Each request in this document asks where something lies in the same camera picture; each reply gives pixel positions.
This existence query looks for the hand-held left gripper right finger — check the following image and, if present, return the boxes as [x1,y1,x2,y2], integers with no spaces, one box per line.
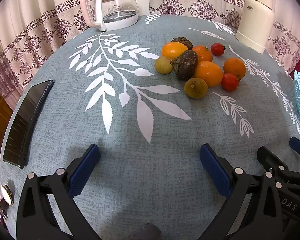
[199,144,283,240]

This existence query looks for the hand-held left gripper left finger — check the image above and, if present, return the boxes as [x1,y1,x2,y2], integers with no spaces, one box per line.
[16,144,102,240]

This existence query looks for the red cherry tomato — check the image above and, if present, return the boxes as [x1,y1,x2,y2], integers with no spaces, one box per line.
[211,43,226,56]
[220,73,239,92]

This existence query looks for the green round fruit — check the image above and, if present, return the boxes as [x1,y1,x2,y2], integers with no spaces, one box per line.
[184,77,208,98]
[154,56,174,75]

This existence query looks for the orange tangerine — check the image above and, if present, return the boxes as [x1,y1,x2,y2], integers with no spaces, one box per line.
[192,45,213,62]
[223,57,246,81]

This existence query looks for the smooth yellow orange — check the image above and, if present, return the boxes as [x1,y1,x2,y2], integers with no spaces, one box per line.
[161,42,189,60]
[194,61,224,88]

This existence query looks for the dark brown passion fruit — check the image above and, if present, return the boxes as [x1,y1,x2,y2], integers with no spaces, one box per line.
[170,50,199,81]
[171,37,193,50]

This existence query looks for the grey leaf print tablecloth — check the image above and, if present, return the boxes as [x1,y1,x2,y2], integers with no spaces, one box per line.
[0,14,300,240]

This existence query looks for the black smartphone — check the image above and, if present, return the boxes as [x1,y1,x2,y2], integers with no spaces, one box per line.
[2,79,55,169]

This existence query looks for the gold wristwatch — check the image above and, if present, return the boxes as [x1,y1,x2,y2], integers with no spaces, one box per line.
[0,184,15,220]

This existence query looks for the cream thermos flask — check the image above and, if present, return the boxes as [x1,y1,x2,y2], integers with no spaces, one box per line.
[235,0,275,54]

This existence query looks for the glass kettle with pink handle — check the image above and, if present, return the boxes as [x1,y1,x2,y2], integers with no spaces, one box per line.
[80,0,140,32]

